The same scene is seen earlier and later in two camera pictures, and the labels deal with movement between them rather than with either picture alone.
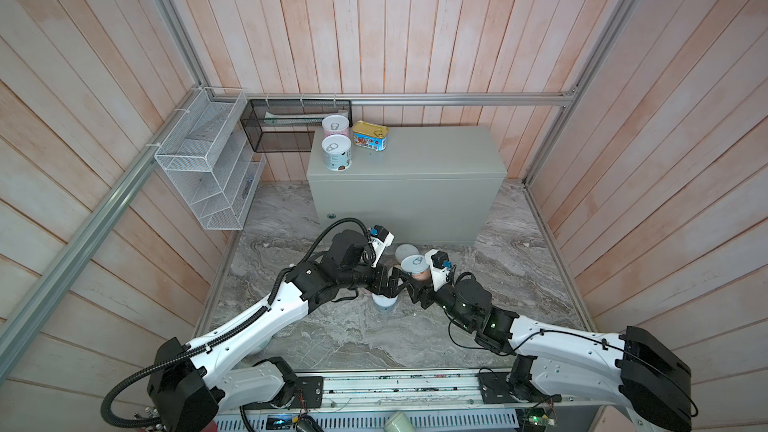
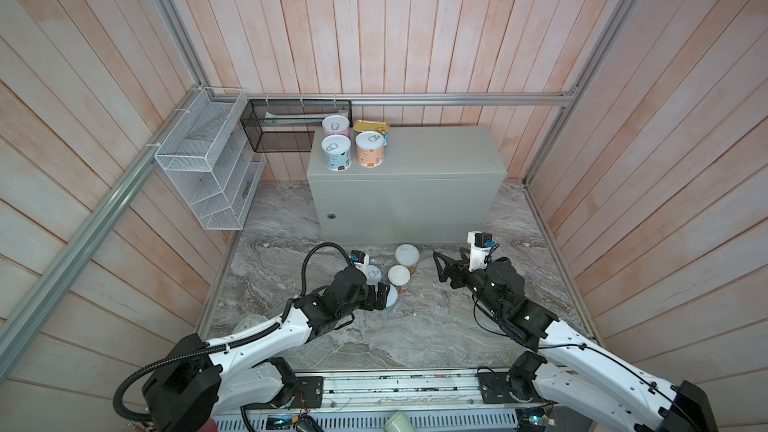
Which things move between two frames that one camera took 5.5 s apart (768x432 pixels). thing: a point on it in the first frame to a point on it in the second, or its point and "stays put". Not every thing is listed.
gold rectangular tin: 370,136 stays put
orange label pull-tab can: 418,266 to 370,148
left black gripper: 390,289 to 370,303
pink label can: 335,124 stays put
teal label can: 338,152 stays put
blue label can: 385,303 stays put
